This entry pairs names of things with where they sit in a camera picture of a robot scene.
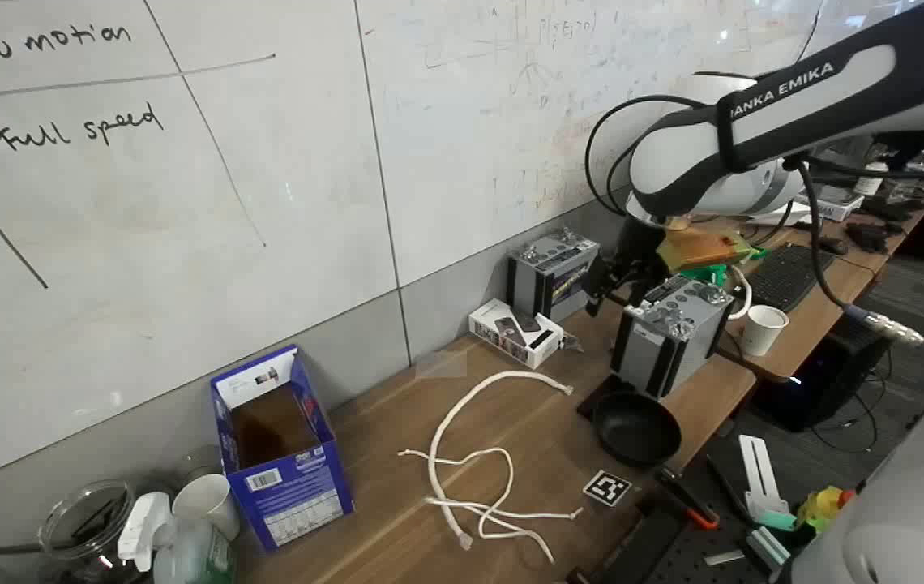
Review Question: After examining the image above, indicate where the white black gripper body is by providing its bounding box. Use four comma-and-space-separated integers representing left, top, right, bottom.
606, 215, 667, 280

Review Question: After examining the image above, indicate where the blue cardboard box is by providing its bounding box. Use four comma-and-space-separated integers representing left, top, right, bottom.
209, 339, 357, 558

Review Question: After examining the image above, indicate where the white phone box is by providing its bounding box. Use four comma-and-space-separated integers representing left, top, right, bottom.
467, 296, 570, 373

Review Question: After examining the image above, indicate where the grey battery with round caps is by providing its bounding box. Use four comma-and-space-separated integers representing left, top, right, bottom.
606, 269, 735, 401

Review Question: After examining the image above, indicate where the grey battery with Dominator label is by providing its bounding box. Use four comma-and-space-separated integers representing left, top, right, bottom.
507, 228, 604, 325

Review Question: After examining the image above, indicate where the white mug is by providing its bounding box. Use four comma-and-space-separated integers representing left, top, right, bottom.
735, 303, 796, 361

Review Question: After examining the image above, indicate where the black bowl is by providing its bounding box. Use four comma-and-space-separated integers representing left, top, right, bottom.
576, 373, 686, 474

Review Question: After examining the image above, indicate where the black keyboard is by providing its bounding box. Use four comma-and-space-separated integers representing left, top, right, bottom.
746, 243, 841, 316

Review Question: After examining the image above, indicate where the black white tag marker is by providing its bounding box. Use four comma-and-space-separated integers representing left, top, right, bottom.
579, 467, 636, 511

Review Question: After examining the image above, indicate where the black case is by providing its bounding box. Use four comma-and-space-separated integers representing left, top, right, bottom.
750, 317, 896, 436

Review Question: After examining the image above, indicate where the white plastic strip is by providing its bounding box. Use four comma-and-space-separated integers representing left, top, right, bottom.
735, 430, 796, 520

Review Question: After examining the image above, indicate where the white power strip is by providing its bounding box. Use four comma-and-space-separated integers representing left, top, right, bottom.
845, 305, 924, 356

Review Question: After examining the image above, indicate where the yellow toy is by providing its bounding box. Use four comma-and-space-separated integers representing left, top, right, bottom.
799, 484, 858, 535

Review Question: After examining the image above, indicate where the teal plastic part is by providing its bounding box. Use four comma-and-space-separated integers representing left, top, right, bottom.
746, 505, 805, 570

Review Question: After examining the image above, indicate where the white paper cup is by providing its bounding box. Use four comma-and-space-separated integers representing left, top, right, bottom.
168, 470, 242, 543

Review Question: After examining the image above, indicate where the glass jar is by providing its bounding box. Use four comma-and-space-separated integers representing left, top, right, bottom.
37, 480, 144, 577

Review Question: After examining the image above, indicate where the white cable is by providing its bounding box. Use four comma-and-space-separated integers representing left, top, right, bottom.
726, 258, 759, 325

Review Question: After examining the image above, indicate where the black clamp orange handle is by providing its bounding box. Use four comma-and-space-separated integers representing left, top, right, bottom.
653, 463, 724, 535

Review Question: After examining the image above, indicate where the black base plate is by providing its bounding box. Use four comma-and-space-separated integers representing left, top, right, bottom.
632, 505, 800, 584

